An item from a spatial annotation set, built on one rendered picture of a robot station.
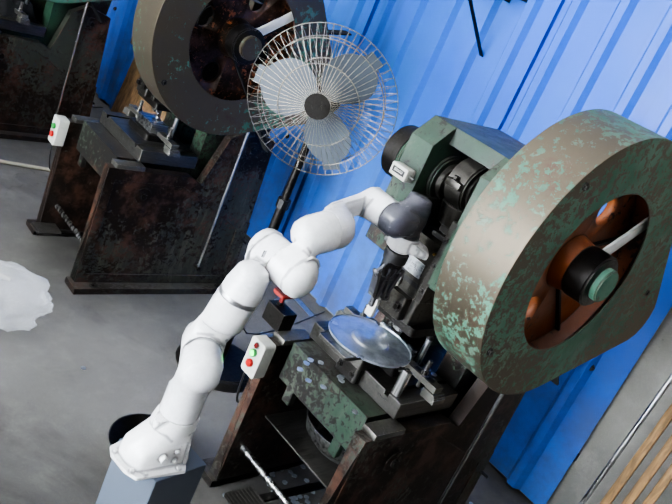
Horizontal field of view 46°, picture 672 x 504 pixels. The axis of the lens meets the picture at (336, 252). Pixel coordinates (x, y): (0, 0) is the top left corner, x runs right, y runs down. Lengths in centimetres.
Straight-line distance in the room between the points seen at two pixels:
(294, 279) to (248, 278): 11
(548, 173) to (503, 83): 189
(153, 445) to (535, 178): 119
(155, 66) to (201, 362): 152
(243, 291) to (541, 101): 208
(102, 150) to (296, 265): 195
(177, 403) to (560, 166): 114
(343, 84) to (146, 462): 155
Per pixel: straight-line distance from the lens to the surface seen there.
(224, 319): 200
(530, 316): 231
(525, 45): 378
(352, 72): 291
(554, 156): 198
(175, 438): 219
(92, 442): 298
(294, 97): 302
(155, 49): 318
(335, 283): 438
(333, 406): 253
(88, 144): 389
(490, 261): 192
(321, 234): 200
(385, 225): 222
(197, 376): 200
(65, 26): 522
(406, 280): 249
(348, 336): 251
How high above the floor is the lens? 188
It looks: 21 degrees down
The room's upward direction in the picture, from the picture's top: 24 degrees clockwise
